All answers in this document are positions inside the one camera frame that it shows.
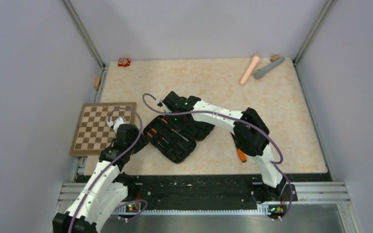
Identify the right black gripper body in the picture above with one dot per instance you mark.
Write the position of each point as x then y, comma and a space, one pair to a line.
177, 122

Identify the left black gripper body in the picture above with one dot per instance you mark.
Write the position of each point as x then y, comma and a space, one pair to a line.
140, 144

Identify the black plastic tool case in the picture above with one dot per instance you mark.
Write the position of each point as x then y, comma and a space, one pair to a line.
176, 137

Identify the long orange handled screwdriver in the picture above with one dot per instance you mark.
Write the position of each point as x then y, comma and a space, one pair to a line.
241, 155

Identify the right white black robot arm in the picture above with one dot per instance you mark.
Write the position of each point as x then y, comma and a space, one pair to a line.
251, 136

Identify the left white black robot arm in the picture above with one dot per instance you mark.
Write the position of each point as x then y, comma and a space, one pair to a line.
104, 191

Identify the wooden chessboard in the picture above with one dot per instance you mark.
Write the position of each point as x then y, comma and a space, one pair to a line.
92, 134

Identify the left wooden block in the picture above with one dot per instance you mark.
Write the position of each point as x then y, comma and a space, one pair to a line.
97, 83

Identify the wooden block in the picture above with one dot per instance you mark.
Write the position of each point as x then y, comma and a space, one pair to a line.
274, 57
97, 83

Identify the red toy car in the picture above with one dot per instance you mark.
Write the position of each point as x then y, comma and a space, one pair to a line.
124, 62

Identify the grey toy microphone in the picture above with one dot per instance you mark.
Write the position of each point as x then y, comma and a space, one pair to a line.
262, 71

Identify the pink toy microphone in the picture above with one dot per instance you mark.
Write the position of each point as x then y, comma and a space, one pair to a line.
254, 62

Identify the back wooden block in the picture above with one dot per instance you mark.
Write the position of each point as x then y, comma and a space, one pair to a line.
274, 57

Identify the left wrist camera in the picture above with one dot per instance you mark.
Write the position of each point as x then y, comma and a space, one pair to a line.
117, 122

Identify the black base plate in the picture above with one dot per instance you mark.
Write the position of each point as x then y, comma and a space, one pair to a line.
196, 192

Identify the aluminium frame rail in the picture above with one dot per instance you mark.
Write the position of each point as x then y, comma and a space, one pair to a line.
305, 193

